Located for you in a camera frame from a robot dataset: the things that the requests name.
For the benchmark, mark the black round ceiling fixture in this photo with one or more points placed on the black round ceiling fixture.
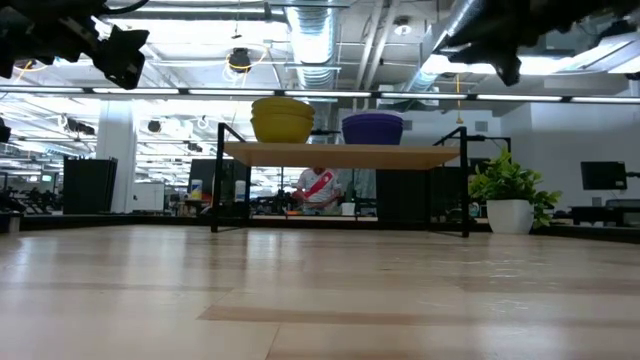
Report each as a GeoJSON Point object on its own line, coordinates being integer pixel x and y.
{"type": "Point", "coordinates": [154, 126]}

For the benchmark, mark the tall black cabinet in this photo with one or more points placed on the tall black cabinet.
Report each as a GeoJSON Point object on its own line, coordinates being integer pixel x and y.
{"type": "Point", "coordinates": [90, 185]}

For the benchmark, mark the silver ceiling air duct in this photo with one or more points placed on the silver ceiling air duct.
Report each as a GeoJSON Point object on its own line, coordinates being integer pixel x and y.
{"type": "Point", "coordinates": [312, 40]}

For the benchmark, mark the low black cabinet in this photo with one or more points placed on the low black cabinet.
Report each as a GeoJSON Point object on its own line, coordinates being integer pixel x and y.
{"type": "Point", "coordinates": [405, 195]}

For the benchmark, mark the green leafy plant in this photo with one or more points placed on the green leafy plant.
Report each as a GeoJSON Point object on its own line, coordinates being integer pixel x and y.
{"type": "Point", "coordinates": [505, 180]}

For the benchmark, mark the person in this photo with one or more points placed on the person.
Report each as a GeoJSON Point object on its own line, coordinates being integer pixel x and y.
{"type": "Point", "coordinates": [320, 187]}

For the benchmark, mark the black rig frame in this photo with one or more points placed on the black rig frame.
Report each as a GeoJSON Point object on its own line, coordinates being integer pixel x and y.
{"type": "Point", "coordinates": [75, 220]}

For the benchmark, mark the black wall monitor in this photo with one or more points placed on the black wall monitor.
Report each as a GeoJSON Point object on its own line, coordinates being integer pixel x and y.
{"type": "Point", "coordinates": [602, 175]}

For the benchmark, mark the wooden shelf with black frame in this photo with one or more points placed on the wooden shelf with black frame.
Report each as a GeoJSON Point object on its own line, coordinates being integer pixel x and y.
{"type": "Point", "coordinates": [340, 156]}

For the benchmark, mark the white canister blue label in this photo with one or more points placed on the white canister blue label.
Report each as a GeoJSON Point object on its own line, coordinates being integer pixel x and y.
{"type": "Point", "coordinates": [240, 190]}

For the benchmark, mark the black office desk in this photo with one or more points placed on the black office desk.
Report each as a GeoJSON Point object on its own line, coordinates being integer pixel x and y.
{"type": "Point", "coordinates": [600, 212]}

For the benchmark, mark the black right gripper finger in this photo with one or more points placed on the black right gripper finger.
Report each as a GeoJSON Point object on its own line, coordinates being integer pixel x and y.
{"type": "Point", "coordinates": [495, 50]}
{"type": "Point", "coordinates": [487, 17]}

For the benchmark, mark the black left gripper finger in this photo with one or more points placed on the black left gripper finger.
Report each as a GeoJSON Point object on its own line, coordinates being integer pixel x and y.
{"type": "Point", "coordinates": [122, 57]}

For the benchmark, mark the white building column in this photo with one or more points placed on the white building column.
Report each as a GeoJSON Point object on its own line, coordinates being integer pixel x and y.
{"type": "Point", "coordinates": [115, 170]}

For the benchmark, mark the white canister yellow label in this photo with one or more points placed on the white canister yellow label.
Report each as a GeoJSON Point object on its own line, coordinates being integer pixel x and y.
{"type": "Point", "coordinates": [196, 189]}

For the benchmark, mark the small white pot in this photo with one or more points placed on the small white pot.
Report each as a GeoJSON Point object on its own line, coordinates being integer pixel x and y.
{"type": "Point", "coordinates": [348, 209]}

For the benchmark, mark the white ceiling detector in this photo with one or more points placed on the white ceiling detector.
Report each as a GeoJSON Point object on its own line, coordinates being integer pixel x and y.
{"type": "Point", "coordinates": [402, 27]}

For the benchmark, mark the long ceiling light bar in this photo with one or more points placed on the long ceiling light bar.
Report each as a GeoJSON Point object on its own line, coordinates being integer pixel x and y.
{"type": "Point", "coordinates": [240, 92]}

